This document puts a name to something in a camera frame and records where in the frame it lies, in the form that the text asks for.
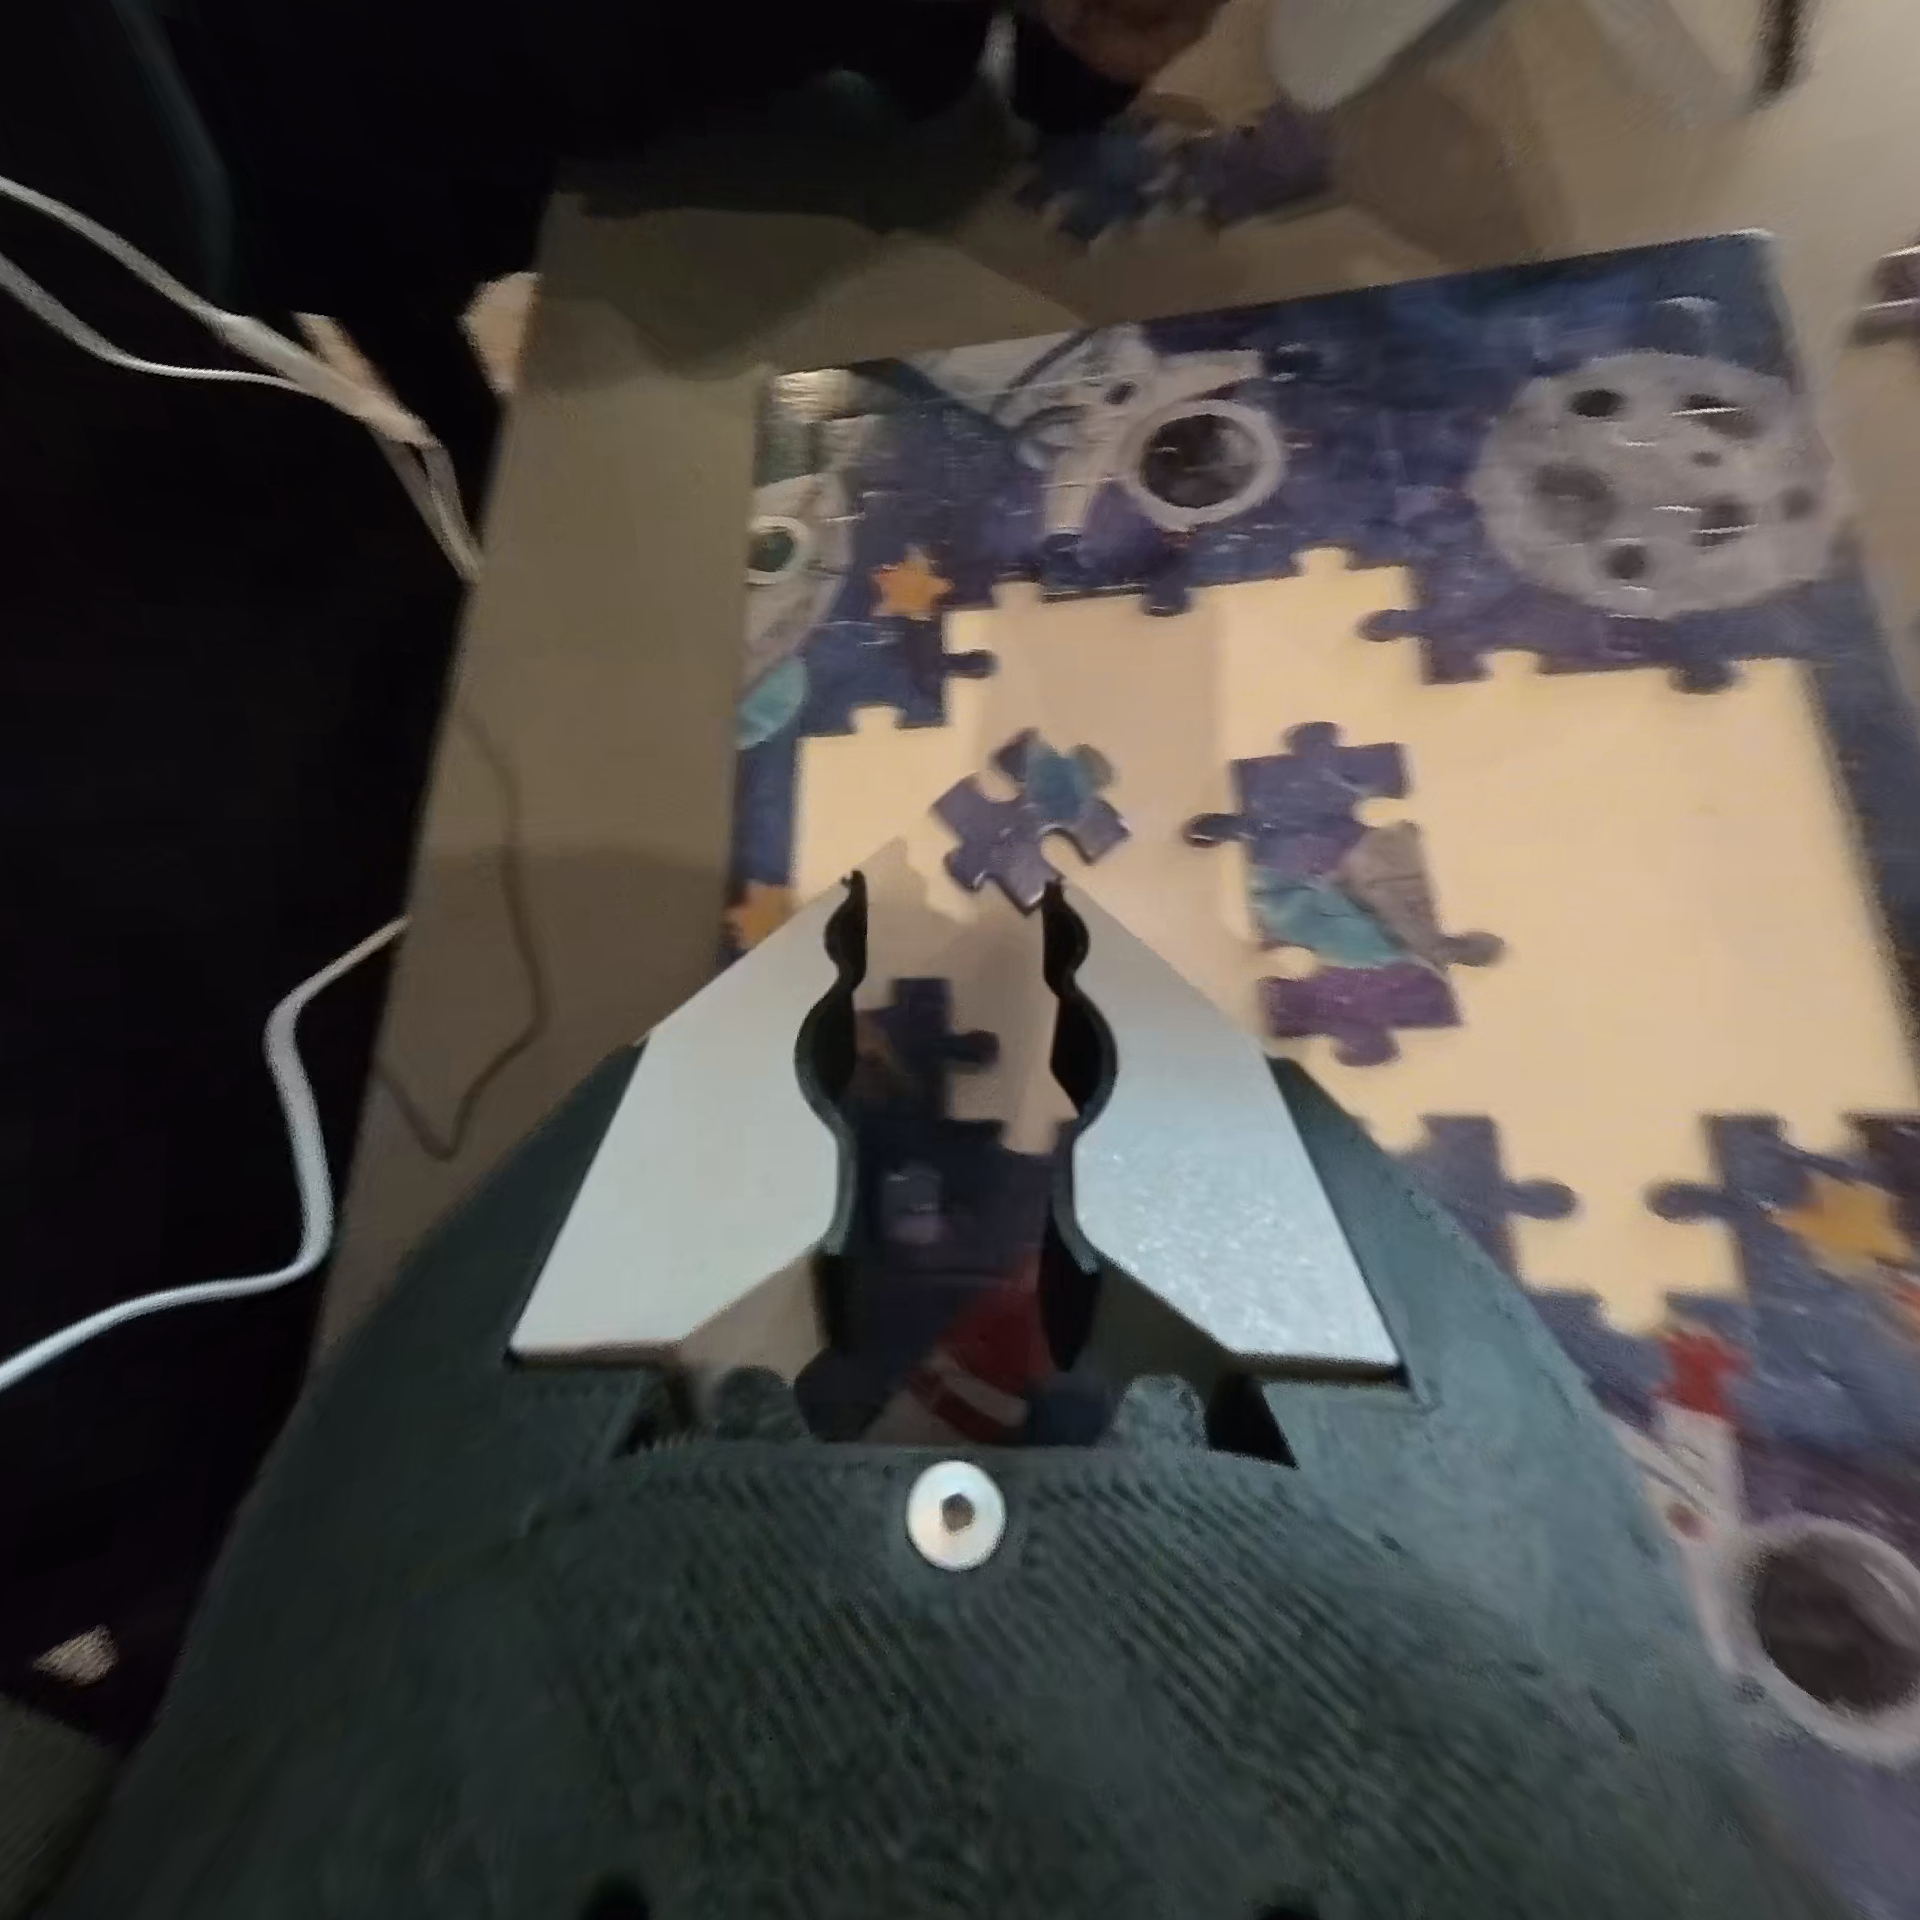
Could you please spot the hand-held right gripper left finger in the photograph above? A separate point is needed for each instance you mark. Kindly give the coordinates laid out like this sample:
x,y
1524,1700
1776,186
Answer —
x,y
674,1200

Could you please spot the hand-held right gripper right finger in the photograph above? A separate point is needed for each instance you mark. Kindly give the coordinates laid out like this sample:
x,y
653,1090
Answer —
x,y
1230,1214

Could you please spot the joined planet puzzle pieces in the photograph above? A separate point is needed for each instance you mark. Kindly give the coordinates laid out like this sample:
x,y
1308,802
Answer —
x,y
1319,797

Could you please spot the blue teal puzzle piece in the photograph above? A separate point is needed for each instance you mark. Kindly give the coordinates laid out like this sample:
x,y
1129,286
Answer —
x,y
1004,839

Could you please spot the space jigsaw puzzle board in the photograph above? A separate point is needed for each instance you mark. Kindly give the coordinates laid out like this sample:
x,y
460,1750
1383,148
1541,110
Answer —
x,y
1650,480

